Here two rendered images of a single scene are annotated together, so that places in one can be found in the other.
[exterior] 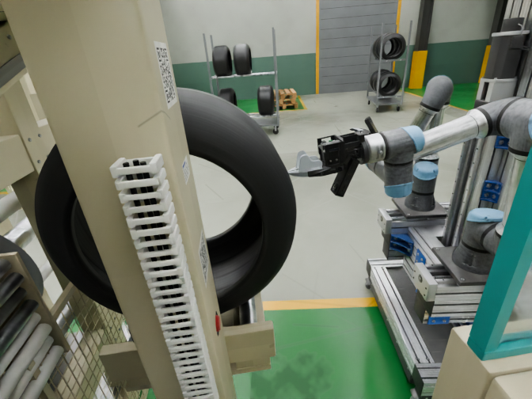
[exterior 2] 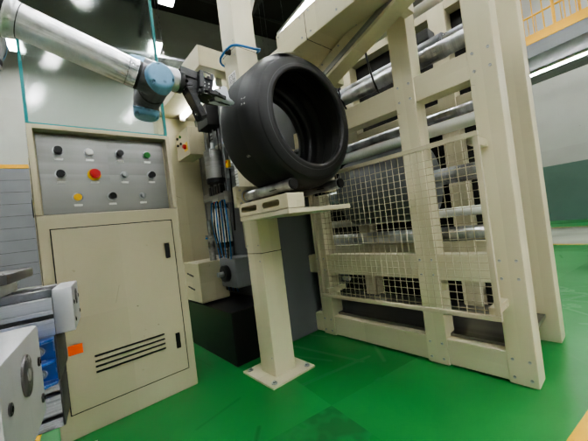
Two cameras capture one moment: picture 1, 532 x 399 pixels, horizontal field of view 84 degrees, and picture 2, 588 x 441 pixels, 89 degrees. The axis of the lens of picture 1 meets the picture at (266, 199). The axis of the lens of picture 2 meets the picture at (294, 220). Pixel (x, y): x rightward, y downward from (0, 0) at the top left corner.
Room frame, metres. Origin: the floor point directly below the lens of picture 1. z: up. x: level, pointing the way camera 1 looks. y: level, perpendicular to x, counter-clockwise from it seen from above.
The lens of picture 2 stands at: (1.78, -0.59, 0.74)
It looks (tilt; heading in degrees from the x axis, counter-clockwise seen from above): 1 degrees up; 144
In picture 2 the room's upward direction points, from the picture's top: 7 degrees counter-clockwise
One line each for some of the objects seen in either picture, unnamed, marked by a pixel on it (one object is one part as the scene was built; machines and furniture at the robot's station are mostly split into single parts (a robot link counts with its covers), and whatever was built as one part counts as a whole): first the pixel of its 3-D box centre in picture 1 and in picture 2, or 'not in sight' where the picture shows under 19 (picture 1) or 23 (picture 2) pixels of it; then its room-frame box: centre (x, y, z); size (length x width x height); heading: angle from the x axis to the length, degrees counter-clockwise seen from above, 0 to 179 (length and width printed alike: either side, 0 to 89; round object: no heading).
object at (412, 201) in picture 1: (420, 196); not in sight; (1.42, -0.84, 0.77); 0.15 x 0.15 x 0.10
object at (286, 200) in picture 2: (248, 305); (269, 206); (0.68, 0.08, 0.84); 0.36 x 0.09 x 0.06; 5
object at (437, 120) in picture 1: (431, 131); not in sight; (1.54, -0.90, 1.09); 0.15 x 0.12 x 0.55; 151
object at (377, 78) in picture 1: (385, 68); not in sight; (8.04, -3.27, 0.96); 1.30 x 0.62 x 1.93; 171
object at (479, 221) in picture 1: (485, 227); not in sight; (0.92, -0.81, 0.88); 0.13 x 0.12 x 0.14; 2
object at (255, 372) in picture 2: not in sight; (278, 367); (0.41, 0.18, 0.01); 0.27 x 0.27 x 0.02; 5
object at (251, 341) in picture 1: (191, 350); (269, 196); (0.49, 0.21, 0.90); 0.40 x 0.03 x 0.10; 95
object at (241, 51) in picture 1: (245, 85); not in sight; (6.45, 0.23, 0.96); 1.30 x 0.62 x 1.92; 85
